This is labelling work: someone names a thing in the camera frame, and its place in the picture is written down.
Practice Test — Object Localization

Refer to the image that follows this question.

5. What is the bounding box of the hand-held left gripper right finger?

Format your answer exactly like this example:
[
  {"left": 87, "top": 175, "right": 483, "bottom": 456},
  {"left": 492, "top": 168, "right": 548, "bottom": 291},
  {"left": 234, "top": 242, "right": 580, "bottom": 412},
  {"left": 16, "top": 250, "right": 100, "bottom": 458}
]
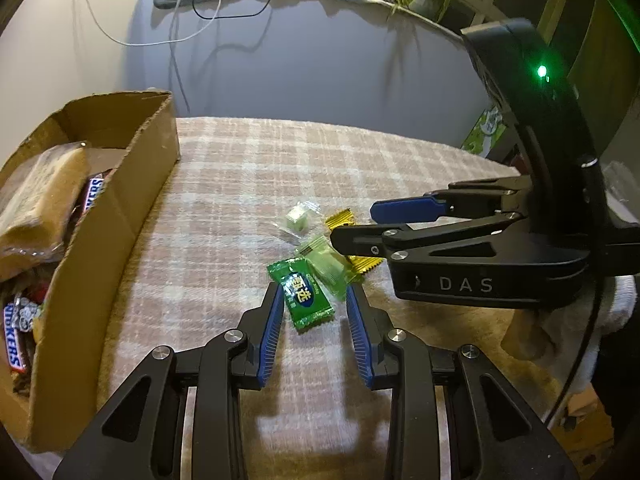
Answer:
[{"left": 345, "top": 284, "right": 581, "bottom": 480}]

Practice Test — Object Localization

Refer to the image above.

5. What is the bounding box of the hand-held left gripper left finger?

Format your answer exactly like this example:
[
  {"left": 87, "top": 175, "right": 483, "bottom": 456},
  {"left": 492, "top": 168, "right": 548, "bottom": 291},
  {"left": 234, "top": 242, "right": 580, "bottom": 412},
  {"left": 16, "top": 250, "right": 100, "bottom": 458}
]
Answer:
[{"left": 52, "top": 281, "right": 286, "bottom": 480}]

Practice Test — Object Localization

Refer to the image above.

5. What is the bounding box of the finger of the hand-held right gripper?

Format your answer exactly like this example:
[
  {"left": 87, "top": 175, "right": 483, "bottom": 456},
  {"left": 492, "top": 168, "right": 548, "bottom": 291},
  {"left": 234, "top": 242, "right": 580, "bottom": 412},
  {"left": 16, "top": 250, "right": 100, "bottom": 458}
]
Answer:
[
  {"left": 371, "top": 175, "right": 527, "bottom": 224},
  {"left": 329, "top": 211, "right": 529, "bottom": 262}
]

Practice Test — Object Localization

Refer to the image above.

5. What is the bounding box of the yellow candy packet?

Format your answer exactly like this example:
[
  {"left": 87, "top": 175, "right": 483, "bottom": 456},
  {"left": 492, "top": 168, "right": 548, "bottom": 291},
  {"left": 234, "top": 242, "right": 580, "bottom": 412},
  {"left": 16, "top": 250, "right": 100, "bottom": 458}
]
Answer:
[{"left": 324, "top": 210, "right": 387, "bottom": 274}]

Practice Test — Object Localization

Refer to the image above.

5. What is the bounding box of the cardboard box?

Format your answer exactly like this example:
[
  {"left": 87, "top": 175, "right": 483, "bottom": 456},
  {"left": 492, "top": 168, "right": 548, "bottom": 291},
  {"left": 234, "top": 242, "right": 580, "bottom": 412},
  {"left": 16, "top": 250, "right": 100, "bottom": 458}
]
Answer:
[{"left": 0, "top": 90, "right": 181, "bottom": 454}]

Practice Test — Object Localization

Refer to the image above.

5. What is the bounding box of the brown chocolate bar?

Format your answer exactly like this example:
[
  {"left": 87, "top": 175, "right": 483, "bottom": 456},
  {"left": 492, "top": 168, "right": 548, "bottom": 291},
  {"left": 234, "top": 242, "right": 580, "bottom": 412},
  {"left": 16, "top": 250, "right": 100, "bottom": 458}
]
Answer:
[
  {"left": 1, "top": 300, "right": 32, "bottom": 374},
  {"left": 74, "top": 174, "right": 109, "bottom": 227}
]

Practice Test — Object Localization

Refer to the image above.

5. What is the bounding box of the bagged bread loaf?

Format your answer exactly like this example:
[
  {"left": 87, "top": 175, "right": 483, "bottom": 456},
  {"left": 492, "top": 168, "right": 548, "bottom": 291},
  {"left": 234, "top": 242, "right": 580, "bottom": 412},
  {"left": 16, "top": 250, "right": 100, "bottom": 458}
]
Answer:
[{"left": 0, "top": 142, "right": 92, "bottom": 282}]

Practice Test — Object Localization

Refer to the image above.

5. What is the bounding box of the light green candy packet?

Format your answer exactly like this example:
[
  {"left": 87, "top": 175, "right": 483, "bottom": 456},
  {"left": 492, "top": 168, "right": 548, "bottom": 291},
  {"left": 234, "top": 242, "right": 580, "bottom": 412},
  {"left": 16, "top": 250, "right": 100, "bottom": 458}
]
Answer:
[{"left": 295, "top": 235, "right": 364, "bottom": 304}]

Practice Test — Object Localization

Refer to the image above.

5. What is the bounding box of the pale green clear-wrapped candy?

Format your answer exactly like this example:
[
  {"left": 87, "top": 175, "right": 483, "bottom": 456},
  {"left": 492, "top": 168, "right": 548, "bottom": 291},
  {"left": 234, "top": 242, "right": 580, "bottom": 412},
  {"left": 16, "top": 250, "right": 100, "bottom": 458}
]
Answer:
[{"left": 277, "top": 200, "right": 322, "bottom": 234}]

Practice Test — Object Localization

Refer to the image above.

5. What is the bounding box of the green tissue box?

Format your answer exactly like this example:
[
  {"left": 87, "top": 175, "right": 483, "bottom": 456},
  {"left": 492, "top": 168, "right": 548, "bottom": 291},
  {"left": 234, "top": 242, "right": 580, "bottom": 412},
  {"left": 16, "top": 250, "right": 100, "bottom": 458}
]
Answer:
[{"left": 462, "top": 104, "right": 507, "bottom": 159}]

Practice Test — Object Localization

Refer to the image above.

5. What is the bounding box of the plaid blanket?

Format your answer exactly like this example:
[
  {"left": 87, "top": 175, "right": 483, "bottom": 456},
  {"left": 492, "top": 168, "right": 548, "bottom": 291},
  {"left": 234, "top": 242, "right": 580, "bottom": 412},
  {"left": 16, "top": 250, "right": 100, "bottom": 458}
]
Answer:
[{"left": 37, "top": 116, "right": 551, "bottom": 480}]

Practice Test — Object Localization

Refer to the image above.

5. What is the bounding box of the white towel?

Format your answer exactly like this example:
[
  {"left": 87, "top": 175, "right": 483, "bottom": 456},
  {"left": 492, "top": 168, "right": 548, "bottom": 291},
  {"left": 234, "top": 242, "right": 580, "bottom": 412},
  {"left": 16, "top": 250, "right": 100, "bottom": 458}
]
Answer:
[{"left": 500, "top": 274, "right": 640, "bottom": 397}]

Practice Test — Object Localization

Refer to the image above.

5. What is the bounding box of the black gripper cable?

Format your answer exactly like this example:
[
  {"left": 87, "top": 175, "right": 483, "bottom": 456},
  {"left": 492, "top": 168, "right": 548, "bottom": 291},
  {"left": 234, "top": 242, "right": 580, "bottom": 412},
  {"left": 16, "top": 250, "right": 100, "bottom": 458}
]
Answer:
[{"left": 541, "top": 270, "right": 604, "bottom": 427}]

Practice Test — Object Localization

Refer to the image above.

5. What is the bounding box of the white cable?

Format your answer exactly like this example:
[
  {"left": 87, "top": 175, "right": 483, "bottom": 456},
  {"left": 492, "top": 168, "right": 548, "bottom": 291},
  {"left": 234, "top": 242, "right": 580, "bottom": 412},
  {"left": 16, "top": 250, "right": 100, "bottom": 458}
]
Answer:
[{"left": 81, "top": 0, "right": 224, "bottom": 117}]

